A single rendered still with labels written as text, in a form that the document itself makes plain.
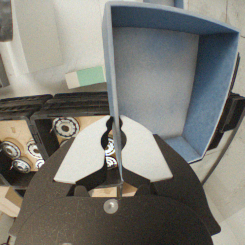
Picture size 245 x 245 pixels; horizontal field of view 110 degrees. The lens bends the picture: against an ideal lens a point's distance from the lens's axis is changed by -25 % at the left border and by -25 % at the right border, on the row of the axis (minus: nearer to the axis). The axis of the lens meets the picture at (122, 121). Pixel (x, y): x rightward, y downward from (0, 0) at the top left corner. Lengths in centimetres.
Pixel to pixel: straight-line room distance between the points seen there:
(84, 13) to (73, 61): 20
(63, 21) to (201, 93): 53
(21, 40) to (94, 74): 27
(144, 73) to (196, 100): 10
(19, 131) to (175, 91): 58
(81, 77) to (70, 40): 16
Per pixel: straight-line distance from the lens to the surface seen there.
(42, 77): 59
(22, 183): 75
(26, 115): 40
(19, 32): 32
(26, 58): 31
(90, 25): 55
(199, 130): 23
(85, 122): 46
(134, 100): 18
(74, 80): 48
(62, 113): 35
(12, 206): 122
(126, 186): 91
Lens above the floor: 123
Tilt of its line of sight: 58 degrees down
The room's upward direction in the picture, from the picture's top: 160 degrees clockwise
